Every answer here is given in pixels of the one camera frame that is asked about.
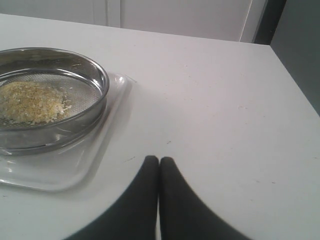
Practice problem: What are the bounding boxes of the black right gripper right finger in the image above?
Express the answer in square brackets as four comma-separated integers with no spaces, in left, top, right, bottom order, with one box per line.
[159,156,248,240]

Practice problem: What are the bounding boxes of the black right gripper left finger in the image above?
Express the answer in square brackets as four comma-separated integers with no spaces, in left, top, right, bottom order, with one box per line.
[68,155,160,240]

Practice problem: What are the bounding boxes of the round steel mesh sieve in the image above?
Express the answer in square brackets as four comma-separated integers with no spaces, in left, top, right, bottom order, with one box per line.
[0,47,110,155]

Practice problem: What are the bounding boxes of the yellow and white grain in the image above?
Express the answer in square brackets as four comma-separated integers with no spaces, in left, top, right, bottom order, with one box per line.
[0,81,72,125]

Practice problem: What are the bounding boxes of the clear plastic tray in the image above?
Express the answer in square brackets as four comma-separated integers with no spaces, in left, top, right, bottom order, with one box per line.
[0,73,133,192]

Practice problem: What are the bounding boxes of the white cabinet doors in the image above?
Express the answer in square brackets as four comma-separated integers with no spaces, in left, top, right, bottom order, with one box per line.
[0,0,267,43]

